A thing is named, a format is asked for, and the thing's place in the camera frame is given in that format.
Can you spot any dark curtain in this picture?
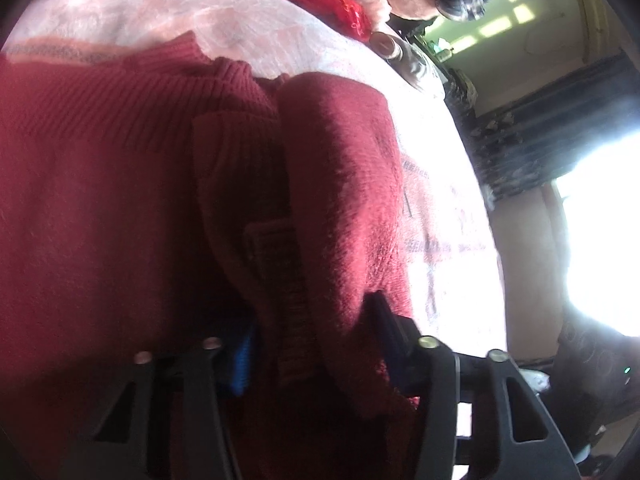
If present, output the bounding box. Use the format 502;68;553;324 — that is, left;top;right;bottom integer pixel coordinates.
450;52;640;203

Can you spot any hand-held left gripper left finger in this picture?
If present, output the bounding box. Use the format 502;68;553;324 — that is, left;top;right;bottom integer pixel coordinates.
60;320;258;480

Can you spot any pink fleece blanket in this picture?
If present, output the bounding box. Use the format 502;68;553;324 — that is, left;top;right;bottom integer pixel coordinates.
0;0;508;361

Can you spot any bright window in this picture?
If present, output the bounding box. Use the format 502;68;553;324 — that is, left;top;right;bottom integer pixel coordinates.
550;145;640;336

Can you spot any dark red knit sweater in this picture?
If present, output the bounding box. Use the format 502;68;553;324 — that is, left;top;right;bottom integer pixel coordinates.
0;30;423;480

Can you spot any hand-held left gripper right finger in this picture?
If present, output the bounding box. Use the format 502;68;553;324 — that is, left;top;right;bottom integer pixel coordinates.
362;290;581;480

